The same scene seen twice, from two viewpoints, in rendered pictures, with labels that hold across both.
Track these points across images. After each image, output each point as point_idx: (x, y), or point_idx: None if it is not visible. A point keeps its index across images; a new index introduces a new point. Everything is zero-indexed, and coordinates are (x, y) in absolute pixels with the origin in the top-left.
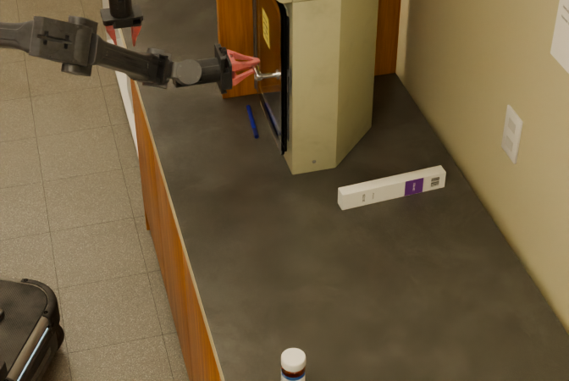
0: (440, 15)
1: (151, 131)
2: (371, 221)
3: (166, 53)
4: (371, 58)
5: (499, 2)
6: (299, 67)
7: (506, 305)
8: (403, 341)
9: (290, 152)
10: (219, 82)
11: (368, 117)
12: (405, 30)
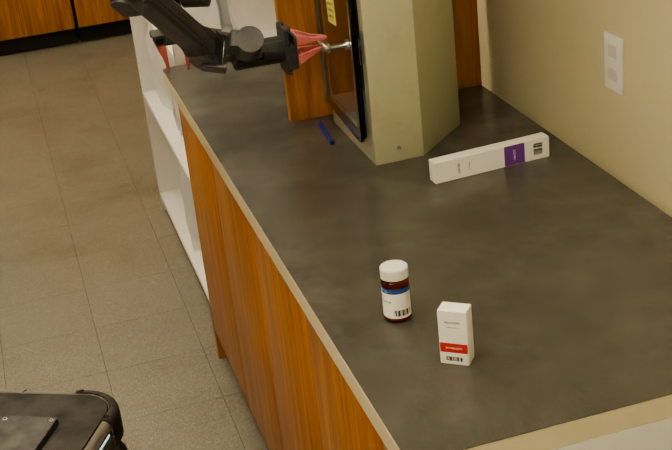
0: None
1: (214, 153)
2: (470, 188)
3: (223, 32)
4: (449, 34)
5: None
6: (370, 26)
7: (635, 230)
8: (520, 269)
9: (370, 139)
10: (284, 62)
11: (455, 109)
12: (486, 35)
